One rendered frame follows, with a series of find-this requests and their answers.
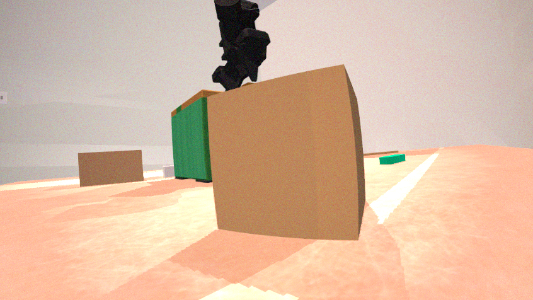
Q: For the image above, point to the small green block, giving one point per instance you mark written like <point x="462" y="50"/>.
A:
<point x="396" y="158"/>

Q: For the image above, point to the brown cardboard box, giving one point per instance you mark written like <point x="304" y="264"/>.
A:
<point x="287" y="158"/>

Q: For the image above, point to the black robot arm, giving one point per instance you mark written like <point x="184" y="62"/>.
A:
<point x="239" y="14"/>

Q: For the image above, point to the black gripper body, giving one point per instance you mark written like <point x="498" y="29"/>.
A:
<point x="231" y="40"/>

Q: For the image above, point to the small tan block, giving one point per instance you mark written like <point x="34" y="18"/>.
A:
<point x="109" y="167"/>

